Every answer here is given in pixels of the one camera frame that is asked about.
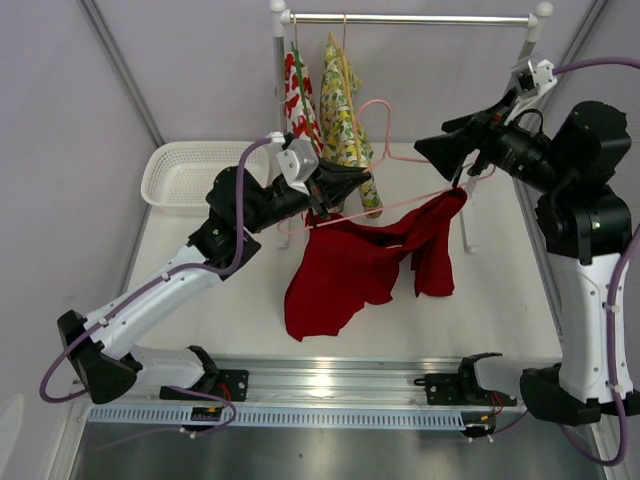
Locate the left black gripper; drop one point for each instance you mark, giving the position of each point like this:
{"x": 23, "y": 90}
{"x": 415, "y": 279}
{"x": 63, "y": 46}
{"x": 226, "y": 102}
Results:
{"x": 333, "y": 177}

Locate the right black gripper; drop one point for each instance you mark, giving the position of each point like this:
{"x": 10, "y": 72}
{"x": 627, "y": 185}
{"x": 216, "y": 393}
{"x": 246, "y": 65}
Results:
{"x": 450, "y": 152}

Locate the pink wire hanger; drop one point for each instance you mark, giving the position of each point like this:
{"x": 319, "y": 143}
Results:
{"x": 387, "y": 154}

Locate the red skirt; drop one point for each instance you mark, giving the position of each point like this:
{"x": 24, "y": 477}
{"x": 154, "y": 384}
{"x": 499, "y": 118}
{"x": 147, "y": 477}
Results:
{"x": 346, "y": 266}

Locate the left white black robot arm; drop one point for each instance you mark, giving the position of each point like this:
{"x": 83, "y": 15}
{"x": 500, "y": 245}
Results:
{"x": 101, "y": 345}

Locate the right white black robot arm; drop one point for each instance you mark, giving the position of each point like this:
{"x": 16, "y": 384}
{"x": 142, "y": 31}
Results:
{"x": 588, "y": 235}

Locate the yellow wooden hanger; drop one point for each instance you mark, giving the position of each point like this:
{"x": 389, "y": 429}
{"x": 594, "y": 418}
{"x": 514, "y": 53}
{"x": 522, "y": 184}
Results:
{"x": 345, "y": 75}

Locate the green hanger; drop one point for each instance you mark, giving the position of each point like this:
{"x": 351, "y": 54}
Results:
{"x": 295, "y": 49}

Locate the lemon print garment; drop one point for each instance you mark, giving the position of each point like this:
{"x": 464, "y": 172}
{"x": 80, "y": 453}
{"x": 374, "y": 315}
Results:
{"x": 345, "y": 125}

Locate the red flower print garment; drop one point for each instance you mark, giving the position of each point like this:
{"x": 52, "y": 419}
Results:
{"x": 295, "y": 120}

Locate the white plastic basket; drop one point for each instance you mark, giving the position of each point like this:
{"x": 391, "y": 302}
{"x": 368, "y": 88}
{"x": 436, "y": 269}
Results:
{"x": 179, "y": 175}

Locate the white metal clothes rack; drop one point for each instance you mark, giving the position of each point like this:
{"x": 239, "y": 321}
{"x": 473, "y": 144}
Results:
{"x": 534, "y": 23}

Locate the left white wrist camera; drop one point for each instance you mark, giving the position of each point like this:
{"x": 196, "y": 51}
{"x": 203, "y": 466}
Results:
{"x": 296, "y": 161}

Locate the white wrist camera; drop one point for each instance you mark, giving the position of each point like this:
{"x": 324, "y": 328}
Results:
{"x": 531, "y": 79}
{"x": 296, "y": 161}

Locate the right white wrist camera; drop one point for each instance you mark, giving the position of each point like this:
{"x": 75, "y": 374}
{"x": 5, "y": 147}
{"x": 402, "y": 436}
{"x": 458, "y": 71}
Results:
{"x": 531, "y": 79}

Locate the aluminium rail base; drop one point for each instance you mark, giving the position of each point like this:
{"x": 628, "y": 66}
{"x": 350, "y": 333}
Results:
{"x": 350, "y": 385}

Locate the white slotted cable duct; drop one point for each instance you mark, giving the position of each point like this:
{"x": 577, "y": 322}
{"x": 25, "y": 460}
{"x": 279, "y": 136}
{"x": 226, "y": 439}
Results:
{"x": 282, "y": 417}

